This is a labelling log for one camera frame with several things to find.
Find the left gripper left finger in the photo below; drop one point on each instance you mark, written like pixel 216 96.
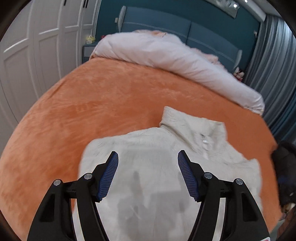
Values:
pixel 53 219

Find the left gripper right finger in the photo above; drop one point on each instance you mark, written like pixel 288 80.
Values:
pixel 242 217

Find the white fleece jacket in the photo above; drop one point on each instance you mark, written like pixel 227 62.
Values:
pixel 148 198

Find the black fluffy garment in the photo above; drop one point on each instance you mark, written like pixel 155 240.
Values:
pixel 283 158

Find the orange plush bed cover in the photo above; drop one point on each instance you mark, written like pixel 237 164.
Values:
pixel 105 97

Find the grey blue curtain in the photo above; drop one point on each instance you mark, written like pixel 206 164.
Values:
pixel 271 72

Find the small bedside table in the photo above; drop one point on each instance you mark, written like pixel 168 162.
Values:
pixel 87 50

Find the white panelled wardrobe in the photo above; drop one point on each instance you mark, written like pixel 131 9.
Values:
pixel 43 44

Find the yellow tissue box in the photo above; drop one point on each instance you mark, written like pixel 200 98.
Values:
pixel 90 39

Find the pale pink folded duvet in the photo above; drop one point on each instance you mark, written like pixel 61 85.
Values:
pixel 166 51

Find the teal upholstered headboard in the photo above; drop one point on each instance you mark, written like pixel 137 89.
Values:
pixel 192 34

